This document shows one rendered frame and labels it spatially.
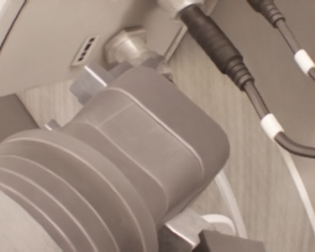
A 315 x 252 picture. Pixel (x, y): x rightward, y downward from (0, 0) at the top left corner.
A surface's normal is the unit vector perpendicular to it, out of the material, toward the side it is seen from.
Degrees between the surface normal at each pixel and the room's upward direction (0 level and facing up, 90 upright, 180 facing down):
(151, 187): 54
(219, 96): 90
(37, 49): 133
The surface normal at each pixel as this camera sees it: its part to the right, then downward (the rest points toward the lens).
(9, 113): 0.33, -0.77
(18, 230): 0.55, -0.70
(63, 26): 0.53, 0.72
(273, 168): -0.75, 0.15
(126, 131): 0.38, -0.55
